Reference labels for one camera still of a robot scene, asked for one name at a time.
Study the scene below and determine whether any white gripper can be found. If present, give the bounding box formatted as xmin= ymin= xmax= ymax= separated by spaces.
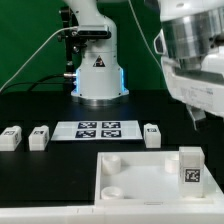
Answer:
xmin=161 ymin=53 xmax=224 ymax=131

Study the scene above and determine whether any white square tabletop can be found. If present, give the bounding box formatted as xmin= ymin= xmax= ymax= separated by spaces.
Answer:
xmin=95 ymin=151 xmax=224 ymax=206

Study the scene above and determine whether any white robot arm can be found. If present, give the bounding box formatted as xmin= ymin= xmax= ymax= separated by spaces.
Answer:
xmin=63 ymin=0 xmax=224 ymax=122

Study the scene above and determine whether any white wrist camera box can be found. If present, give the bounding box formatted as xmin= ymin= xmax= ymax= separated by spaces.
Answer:
xmin=153 ymin=30 xmax=167 ymax=55

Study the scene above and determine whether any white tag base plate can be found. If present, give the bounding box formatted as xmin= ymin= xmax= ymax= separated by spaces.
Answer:
xmin=51 ymin=120 xmax=142 ymax=141

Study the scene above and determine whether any white L-shaped obstacle wall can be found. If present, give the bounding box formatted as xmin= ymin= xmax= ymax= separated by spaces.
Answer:
xmin=0 ymin=173 xmax=224 ymax=224

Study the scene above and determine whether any white cable at right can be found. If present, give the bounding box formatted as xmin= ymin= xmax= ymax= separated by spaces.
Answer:
xmin=127 ymin=0 xmax=164 ymax=73

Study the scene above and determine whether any grey cable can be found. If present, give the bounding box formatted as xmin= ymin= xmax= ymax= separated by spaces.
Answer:
xmin=0 ymin=25 xmax=80 ymax=94

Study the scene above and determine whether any black cable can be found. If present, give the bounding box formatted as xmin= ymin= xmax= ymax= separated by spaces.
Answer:
xmin=0 ymin=73 xmax=68 ymax=96

